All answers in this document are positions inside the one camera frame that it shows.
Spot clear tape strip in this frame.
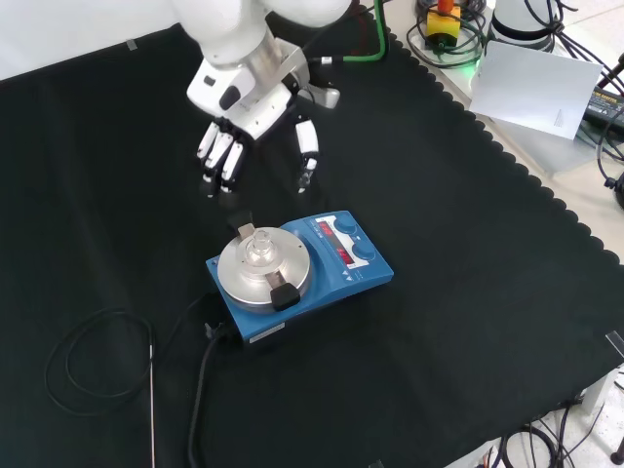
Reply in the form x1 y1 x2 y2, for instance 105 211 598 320
604 330 624 361

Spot black floor cable bundle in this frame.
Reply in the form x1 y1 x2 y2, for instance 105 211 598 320
496 402 624 468

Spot yellow stop button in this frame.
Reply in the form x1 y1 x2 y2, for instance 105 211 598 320
425 0 462 51

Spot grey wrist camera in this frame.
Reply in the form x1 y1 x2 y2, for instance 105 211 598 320
299 82 341 110

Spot black power adapter yellow label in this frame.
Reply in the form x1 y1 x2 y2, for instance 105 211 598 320
581 85 624 131

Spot white bench corner bracket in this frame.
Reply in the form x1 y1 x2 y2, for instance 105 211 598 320
579 363 624 416

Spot clear round-bottom glass flask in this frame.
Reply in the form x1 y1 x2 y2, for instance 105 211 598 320
242 229 280 280

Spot green cable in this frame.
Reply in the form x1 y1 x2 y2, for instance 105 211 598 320
343 0 392 63

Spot steel temperature probe with cable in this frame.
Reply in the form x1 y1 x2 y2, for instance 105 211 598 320
44 294 215 468

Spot heater with blue base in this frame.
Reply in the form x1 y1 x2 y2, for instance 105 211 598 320
205 209 395 350

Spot black cable coil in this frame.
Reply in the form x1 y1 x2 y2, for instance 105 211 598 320
406 0 490 70

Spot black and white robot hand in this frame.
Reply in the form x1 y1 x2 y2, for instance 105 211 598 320
186 61 322 200

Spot black hanging cable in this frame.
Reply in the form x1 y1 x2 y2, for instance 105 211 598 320
596 116 624 192

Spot black bench cloth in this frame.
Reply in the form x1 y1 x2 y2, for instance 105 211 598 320
0 7 624 468

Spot black heater power cable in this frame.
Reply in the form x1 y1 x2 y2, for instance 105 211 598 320
187 320 231 468

